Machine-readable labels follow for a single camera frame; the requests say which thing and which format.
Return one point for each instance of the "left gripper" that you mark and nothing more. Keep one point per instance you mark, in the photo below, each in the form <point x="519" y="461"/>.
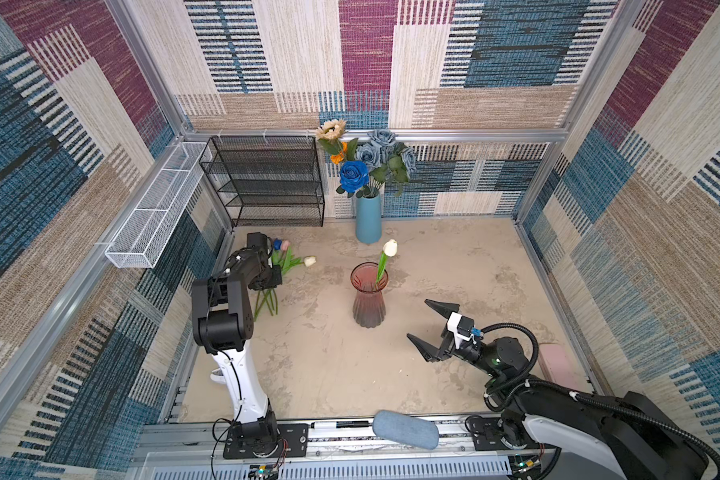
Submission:
<point x="275" y="280"/>

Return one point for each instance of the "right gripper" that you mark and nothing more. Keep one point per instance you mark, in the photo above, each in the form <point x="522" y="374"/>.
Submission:
<point x="432" y="354"/>

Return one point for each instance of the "dark red glass vase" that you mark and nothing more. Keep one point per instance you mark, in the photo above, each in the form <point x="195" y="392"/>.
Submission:
<point x="369" y="309"/>

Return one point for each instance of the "teal ceramic vase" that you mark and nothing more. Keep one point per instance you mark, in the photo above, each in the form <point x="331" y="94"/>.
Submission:
<point x="368" y="221"/>

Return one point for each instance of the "dark blue rose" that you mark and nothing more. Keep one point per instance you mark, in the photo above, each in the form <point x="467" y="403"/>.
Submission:
<point x="354" y="180"/>

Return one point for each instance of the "orange marigold flower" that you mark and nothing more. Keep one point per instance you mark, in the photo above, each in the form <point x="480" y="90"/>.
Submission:
<point x="341" y="156"/>

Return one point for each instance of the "cream sunflower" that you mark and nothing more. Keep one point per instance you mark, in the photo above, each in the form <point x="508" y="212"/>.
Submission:
<point x="329" y="136"/>

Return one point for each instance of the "light blue rose bunch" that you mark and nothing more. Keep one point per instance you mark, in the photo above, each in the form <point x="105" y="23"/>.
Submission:
<point x="389" y="162"/>

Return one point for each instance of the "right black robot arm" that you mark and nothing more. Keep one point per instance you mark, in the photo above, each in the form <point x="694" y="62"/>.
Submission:
<point x="628" y="435"/>

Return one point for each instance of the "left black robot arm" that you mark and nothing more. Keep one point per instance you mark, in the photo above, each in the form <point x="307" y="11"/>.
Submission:
<point x="223" y="325"/>

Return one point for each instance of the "tulip bunch green leaves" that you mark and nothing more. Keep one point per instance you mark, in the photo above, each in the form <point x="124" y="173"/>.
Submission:
<point x="281" y="256"/>

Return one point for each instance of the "blue-grey sponge pad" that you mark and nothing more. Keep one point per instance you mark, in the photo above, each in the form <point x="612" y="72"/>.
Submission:
<point x="406" y="430"/>

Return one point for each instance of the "pink rectangular pad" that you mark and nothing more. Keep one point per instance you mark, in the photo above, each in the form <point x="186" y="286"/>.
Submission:
<point x="557" y="367"/>

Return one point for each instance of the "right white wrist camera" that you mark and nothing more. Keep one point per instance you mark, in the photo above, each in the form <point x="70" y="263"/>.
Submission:
<point x="463" y="330"/>

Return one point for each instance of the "black wire shelf rack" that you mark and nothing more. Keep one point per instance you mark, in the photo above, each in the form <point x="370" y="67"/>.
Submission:
<point x="266" y="181"/>

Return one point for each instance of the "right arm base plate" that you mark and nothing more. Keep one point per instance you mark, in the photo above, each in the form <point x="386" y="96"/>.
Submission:
<point x="492" y="434"/>

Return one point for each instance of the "white mesh wall basket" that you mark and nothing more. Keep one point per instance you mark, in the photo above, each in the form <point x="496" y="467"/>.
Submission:
<point x="140" y="242"/>

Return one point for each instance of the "white slotted cable duct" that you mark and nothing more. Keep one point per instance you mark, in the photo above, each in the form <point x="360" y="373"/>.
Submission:
<point x="477" y="467"/>

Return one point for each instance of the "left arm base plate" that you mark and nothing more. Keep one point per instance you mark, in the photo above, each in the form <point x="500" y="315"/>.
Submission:
<point x="259" y="440"/>

